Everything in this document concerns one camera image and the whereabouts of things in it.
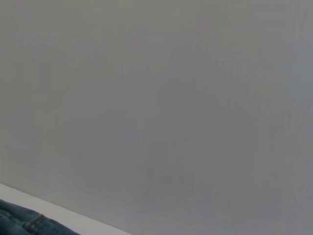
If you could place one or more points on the blue denim shorts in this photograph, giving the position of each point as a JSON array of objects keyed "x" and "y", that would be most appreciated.
[{"x": 19, "y": 221}]

